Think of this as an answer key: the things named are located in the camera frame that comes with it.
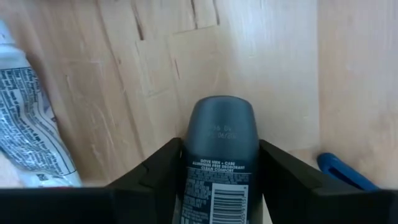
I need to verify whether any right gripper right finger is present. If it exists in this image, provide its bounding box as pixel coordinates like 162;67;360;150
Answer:
259;139;398;224

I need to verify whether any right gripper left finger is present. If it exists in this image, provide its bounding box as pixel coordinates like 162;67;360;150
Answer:
0;138;183;224

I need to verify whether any blue disposable razor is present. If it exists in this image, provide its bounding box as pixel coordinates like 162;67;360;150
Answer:
316;152;379;191

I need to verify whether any white travel toothpaste tube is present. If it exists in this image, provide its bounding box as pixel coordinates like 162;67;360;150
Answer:
0;18;83;189

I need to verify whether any dark teal deodorant stick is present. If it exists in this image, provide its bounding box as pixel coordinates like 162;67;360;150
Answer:
174;95;264;224

